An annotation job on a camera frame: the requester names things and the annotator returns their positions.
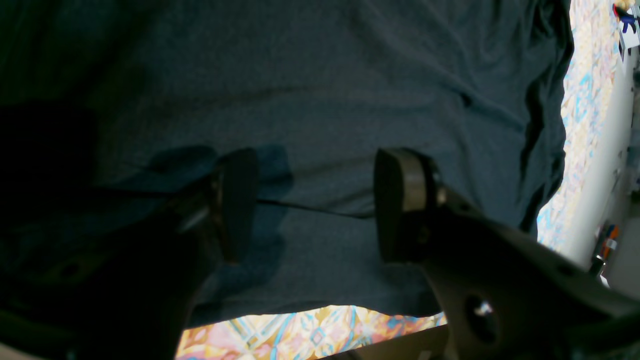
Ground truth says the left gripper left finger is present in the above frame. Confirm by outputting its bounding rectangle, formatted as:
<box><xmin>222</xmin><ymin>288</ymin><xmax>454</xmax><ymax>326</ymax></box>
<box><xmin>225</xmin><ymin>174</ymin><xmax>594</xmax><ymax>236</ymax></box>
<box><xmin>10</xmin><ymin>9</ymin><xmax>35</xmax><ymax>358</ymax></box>
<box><xmin>1</xmin><ymin>148</ymin><xmax>259</xmax><ymax>360</ymax></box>

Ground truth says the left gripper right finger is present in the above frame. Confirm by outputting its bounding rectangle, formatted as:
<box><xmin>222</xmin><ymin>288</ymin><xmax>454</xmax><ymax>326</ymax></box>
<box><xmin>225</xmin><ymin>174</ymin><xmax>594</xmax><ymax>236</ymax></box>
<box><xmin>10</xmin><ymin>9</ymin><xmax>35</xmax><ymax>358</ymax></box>
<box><xmin>374</xmin><ymin>148</ymin><xmax>639</xmax><ymax>360</ymax></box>

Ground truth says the black t-shirt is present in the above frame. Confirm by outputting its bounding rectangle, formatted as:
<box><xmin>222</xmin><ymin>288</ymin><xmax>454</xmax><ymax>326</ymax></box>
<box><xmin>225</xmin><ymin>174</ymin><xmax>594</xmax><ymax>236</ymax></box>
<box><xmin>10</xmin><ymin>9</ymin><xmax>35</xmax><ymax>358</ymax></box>
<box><xmin>1</xmin><ymin>0</ymin><xmax>574</xmax><ymax>327</ymax></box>

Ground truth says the patterned tablecloth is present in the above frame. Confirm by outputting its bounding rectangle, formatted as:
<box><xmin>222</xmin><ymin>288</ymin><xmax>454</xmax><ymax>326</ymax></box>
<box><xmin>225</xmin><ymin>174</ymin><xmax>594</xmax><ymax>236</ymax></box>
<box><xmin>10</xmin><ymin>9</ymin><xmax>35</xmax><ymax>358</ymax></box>
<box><xmin>177</xmin><ymin>0</ymin><xmax>619</xmax><ymax>360</ymax></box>

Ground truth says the blue clamp upper left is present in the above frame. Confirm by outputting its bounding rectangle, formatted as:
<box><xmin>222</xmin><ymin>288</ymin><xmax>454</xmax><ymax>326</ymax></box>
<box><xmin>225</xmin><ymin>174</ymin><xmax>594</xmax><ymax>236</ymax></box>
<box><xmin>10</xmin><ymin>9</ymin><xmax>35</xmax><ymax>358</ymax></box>
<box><xmin>612</xmin><ymin>0</ymin><xmax>639</xmax><ymax>35</ymax></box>

